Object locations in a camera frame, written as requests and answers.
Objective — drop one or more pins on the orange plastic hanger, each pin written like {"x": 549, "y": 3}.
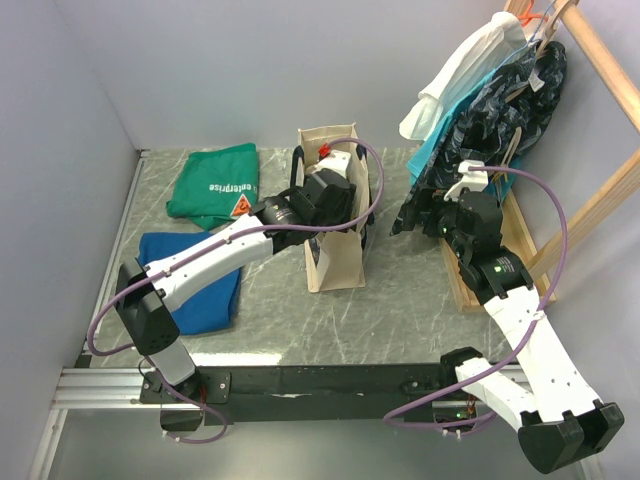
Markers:
{"x": 527, "y": 15}

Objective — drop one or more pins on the wooden clothes rack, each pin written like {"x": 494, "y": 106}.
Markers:
{"x": 590, "y": 158}

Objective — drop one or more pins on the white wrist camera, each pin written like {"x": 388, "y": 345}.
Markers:
{"x": 473, "y": 178}
{"x": 334, "y": 160}

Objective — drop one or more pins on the folded blue cloth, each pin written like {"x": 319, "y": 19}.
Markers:
{"x": 210, "y": 310}

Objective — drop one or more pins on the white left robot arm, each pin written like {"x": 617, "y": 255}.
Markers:
{"x": 151, "y": 293}

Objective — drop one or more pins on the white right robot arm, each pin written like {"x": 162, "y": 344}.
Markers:
{"x": 559, "y": 419}

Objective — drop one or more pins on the teal hanging shirt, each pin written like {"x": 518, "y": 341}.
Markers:
{"x": 420, "y": 158}

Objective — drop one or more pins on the beige canvas tote bag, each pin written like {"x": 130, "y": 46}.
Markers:
{"x": 334, "y": 260}

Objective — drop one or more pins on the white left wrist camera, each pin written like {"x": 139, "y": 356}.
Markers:
{"x": 334, "y": 160}

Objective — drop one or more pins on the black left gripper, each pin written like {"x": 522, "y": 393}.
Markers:
{"x": 344, "y": 211}

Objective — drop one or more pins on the white hanging shirt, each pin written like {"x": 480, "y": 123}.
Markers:
{"x": 478, "y": 55}

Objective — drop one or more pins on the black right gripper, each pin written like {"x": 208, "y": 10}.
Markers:
{"x": 431, "y": 199}

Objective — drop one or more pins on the dark patterned hanging shirt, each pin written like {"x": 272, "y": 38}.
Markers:
{"x": 521, "y": 96}

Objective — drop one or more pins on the folded green t-shirt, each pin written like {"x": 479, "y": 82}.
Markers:
{"x": 216, "y": 187}

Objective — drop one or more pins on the aluminium frame rail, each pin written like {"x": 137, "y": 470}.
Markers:
{"x": 83, "y": 387}

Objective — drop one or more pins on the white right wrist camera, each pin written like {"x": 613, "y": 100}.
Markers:
{"x": 473, "y": 178}

